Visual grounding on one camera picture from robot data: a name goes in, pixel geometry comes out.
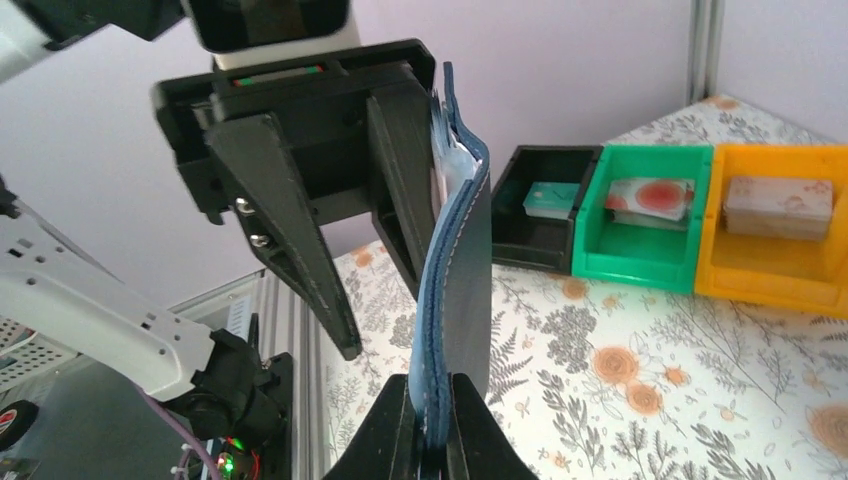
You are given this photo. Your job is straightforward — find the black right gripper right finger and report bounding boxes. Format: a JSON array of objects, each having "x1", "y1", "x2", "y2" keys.
[{"x1": 445, "y1": 374, "x2": 537, "y2": 480}]

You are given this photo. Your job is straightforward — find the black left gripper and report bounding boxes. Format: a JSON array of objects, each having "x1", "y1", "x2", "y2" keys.
[{"x1": 151, "y1": 39, "x2": 436, "y2": 361}]

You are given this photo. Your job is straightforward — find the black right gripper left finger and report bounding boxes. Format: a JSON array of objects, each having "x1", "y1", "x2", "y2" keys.
[{"x1": 324, "y1": 374, "x2": 421, "y2": 480}]

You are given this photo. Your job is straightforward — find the blue leather card holder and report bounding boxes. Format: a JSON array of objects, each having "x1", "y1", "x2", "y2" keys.
[{"x1": 408, "y1": 62, "x2": 492, "y2": 451}]

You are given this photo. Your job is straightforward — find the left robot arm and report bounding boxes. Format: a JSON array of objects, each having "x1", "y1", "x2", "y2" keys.
[{"x1": 1, "y1": 1, "x2": 435, "y2": 447}]

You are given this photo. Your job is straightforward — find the teal card in black bin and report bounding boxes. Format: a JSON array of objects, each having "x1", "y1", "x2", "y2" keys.
[{"x1": 522, "y1": 182, "x2": 580, "y2": 220}]

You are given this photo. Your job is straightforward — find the pale floral card in orange bin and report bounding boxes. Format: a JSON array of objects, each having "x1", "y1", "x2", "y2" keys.
[{"x1": 722, "y1": 176, "x2": 834, "y2": 242}]

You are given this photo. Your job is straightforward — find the black plastic bin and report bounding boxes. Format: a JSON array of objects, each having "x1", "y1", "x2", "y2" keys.
[{"x1": 492, "y1": 145, "x2": 603, "y2": 275}]

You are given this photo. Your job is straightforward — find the green plastic bin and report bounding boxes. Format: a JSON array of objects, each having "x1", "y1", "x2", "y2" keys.
[{"x1": 572, "y1": 145, "x2": 713, "y2": 294}]

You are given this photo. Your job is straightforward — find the white perforated basket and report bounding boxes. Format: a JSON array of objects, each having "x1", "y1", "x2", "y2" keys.
[{"x1": 1, "y1": 317, "x2": 66, "y2": 393}]

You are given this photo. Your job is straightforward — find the black tape roll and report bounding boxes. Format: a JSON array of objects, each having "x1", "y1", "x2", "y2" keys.
[{"x1": 0, "y1": 400, "x2": 40, "y2": 451}]

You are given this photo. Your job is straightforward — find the orange plastic bin left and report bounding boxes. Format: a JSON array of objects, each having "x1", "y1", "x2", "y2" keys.
[{"x1": 695, "y1": 145, "x2": 847, "y2": 317}]

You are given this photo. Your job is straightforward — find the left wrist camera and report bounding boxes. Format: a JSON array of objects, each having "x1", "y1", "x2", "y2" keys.
[{"x1": 181, "y1": 0, "x2": 362, "y2": 70}]

